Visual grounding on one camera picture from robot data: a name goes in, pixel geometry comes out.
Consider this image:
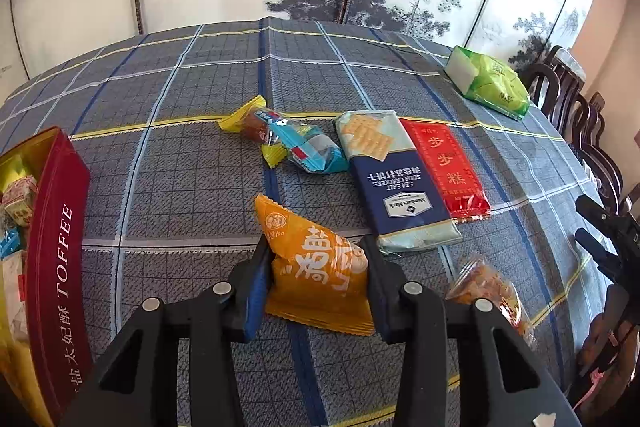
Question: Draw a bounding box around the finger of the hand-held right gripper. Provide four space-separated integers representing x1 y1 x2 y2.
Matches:
574 228 623 275
575 194 640 240

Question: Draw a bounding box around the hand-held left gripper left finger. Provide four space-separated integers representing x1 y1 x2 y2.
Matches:
60 234 273 427

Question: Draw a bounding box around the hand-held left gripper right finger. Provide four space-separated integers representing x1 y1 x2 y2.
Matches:
359 234 583 427

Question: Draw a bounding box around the orange snack packet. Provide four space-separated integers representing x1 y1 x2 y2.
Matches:
255 194 376 337

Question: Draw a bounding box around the blue cracker packet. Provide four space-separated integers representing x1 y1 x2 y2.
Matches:
334 109 463 254

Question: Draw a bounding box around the clear packet of orange sticks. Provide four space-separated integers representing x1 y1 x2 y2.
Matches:
445 254 538 348

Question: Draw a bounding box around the red cake packet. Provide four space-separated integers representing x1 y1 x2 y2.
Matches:
400 118 492 223

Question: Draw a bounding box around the blue snack packet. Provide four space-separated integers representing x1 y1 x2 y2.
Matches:
255 109 349 174

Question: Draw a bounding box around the yellow candy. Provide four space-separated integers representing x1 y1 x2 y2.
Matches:
217 95 286 168

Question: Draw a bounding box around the red and gold tin box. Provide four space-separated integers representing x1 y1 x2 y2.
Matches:
0 127 93 427

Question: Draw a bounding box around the pink patterned snack packet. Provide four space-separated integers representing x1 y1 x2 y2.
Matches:
1 175 38 225

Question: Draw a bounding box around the small blue candy packet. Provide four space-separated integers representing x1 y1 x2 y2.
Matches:
0 229 21 258

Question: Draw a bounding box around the person's right hand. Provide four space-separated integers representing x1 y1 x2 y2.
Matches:
575 307 640 408

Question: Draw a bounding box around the dark wooden chair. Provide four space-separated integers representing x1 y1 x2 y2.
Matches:
565 92 626 208
517 45 588 118

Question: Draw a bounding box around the grey plaid tablecloth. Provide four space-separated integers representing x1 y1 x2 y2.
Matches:
0 18 621 427

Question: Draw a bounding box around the green tissue pack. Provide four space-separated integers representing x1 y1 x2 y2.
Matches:
444 45 531 122

